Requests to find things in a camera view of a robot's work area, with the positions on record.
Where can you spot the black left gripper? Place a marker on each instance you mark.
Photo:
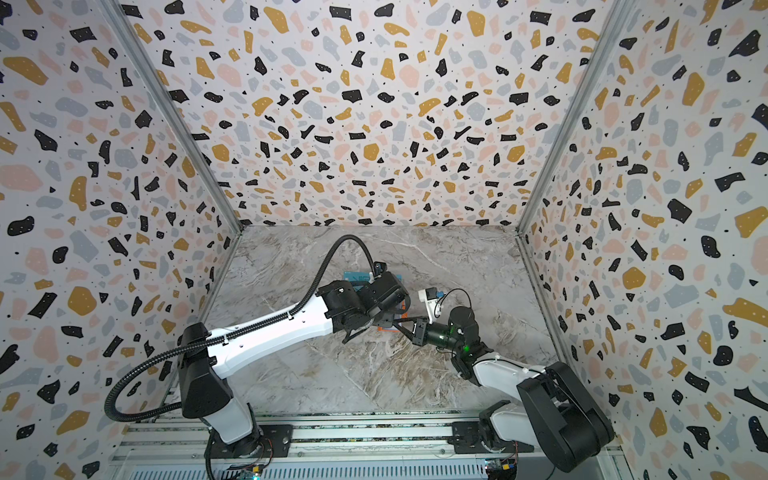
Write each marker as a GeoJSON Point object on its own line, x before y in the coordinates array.
{"type": "Point", "coordinates": [389, 322]}

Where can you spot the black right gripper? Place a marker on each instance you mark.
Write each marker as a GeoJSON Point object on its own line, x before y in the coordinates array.
{"type": "Point", "coordinates": [417, 330]}

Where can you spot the orange card holder wallet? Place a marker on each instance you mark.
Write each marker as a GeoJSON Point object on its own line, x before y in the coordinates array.
{"type": "Point", "coordinates": [389, 322]}

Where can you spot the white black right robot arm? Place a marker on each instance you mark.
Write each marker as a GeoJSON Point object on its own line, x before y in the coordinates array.
{"type": "Point", "coordinates": [560, 418]}

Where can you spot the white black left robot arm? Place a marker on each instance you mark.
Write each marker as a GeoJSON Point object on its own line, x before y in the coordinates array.
{"type": "Point", "coordinates": [205, 392]}

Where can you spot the clear acrylic card display stand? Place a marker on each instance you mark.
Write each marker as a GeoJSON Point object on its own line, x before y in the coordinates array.
{"type": "Point", "coordinates": [357, 280]}

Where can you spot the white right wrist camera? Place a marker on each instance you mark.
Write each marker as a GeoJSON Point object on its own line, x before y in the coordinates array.
{"type": "Point", "coordinates": [432, 299]}

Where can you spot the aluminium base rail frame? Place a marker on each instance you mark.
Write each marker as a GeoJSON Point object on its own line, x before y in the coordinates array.
{"type": "Point", "coordinates": [442, 445]}

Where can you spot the aluminium corner post left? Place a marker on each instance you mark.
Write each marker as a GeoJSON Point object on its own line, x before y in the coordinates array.
{"type": "Point", "coordinates": [114, 15]}

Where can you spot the aluminium corner post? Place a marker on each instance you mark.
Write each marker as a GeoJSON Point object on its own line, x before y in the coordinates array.
{"type": "Point", "coordinates": [114, 15]}
{"type": "Point", "coordinates": [615, 23]}

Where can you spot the aluminium corner post right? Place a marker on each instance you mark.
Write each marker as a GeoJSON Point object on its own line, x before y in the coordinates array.
{"type": "Point", "coordinates": [615, 23]}

